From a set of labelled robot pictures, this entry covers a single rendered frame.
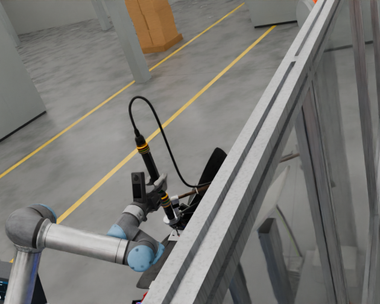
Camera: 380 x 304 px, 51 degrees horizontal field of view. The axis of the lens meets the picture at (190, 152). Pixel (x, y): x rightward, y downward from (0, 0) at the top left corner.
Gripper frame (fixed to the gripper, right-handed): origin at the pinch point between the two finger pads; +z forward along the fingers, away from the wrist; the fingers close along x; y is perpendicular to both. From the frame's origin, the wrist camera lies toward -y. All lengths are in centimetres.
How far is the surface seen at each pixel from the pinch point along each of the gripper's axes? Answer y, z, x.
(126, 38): 62, 501, -363
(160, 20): 86, 707, -408
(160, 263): 31.3, -17.9, -2.1
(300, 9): -42, 39, 55
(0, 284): 26, -44, -69
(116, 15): 19, 502, -368
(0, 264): 25, -35, -77
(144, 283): 34.3, -26.0, -6.7
